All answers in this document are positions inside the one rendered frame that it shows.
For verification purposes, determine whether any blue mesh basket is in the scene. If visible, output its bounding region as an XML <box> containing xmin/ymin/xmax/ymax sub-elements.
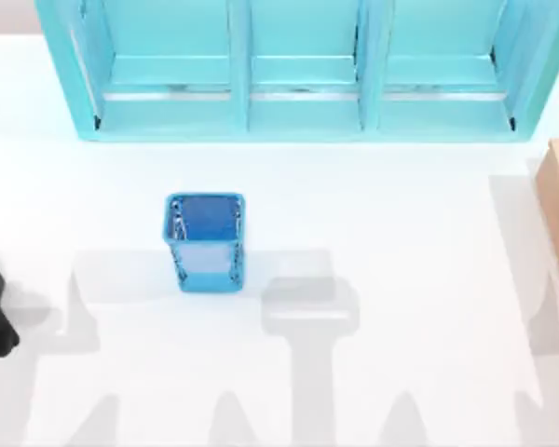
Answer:
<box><xmin>161</xmin><ymin>192</ymin><xmax>247</xmax><ymax>293</ymax></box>

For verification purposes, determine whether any light blue rack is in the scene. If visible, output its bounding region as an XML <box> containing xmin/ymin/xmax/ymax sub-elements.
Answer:
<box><xmin>33</xmin><ymin>0</ymin><xmax>559</xmax><ymax>143</ymax></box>

